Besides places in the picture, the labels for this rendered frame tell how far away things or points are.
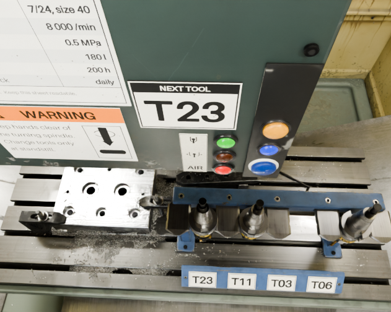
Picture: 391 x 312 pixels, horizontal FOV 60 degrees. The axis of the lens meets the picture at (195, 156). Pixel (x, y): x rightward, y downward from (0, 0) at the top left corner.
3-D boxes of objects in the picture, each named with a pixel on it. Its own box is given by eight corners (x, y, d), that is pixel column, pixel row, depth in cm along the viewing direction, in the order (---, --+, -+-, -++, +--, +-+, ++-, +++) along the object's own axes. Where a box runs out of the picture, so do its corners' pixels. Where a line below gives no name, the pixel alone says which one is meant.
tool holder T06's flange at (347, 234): (364, 215, 76) (369, 212, 74) (369, 242, 73) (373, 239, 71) (336, 213, 77) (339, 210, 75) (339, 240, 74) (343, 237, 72)
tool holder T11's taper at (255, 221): (264, 213, 75) (269, 201, 69) (262, 232, 73) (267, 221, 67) (245, 208, 75) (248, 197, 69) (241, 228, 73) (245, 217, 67)
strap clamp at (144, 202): (184, 219, 108) (181, 202, 95) (143, 218, 109) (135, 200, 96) (184, 209, 110) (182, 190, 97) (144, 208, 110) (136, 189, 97)
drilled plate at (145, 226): (150, 233, 102) (148, 227, 98) (56, 229, 104) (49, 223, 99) (158, 165, 114) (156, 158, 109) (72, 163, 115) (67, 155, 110)
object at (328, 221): (342, 242, 73) (344, 241, 72) (318, 241, 73) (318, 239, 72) (338, 211, 76) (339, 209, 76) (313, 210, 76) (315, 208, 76)
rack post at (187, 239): (194, 252, 103) (190, 220, 77) (176, 251, 103) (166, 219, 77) (195, 220, 108) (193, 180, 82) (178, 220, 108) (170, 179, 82)
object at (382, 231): (395, 244, 72) (397, 242, 72) (370, 242, 73) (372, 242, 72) (388, 212, 76) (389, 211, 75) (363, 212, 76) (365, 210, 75)
